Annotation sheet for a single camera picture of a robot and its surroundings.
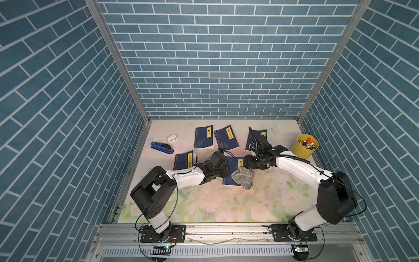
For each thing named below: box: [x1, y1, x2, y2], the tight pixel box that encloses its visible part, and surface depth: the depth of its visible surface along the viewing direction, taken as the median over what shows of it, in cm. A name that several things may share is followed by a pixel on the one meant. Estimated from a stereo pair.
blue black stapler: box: [150, 141, 175, 155], surface depth 104 cm
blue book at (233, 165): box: [222, 156, 245, 187], surface depth 91 cm
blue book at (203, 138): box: [194, 124, 214, 150], surface depth 110 cm
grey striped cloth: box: [230, 166, 258, 190], surface depth 90 cm
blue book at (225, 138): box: [213, 124, 240, 152], surface depth 110 cm
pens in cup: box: [297, 137, 317, 150], surface depth 96 cm
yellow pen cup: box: [291, 133, 319, 160], surface depth 93 cm
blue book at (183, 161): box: [172, 150, 194, 171], surface depth 98 cm
